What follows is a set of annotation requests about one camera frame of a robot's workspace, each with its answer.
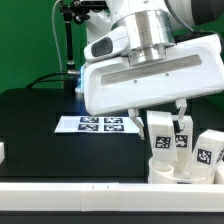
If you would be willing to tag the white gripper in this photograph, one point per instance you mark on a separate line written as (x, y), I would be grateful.
(192, 68)

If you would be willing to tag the white round stool seat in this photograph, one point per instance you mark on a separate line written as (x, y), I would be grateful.
(169, 177)

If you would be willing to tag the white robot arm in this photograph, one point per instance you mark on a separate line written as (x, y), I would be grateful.
(148, 54)

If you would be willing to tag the white sheet with markers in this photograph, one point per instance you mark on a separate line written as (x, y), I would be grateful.
(89, 124)

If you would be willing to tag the white right fence bar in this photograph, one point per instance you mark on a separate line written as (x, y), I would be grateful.
(219, 174)

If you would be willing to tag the white fence bar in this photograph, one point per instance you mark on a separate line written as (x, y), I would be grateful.
(219, 174)
(117, 197)

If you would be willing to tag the white left fence block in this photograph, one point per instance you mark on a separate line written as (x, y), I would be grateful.
(2, 152)

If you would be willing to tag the white front fence bar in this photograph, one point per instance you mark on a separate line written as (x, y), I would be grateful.
(117, 197)

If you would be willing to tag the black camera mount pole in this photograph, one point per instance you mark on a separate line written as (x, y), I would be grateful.
(94, 14)

